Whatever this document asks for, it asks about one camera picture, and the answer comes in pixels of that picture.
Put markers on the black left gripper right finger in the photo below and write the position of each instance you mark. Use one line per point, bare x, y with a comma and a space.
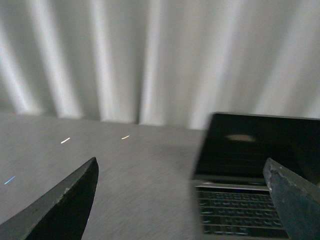
296, 200

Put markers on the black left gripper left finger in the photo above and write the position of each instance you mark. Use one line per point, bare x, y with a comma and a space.
61, 213

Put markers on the grey Apple laptop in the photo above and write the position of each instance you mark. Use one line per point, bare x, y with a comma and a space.
230, 198

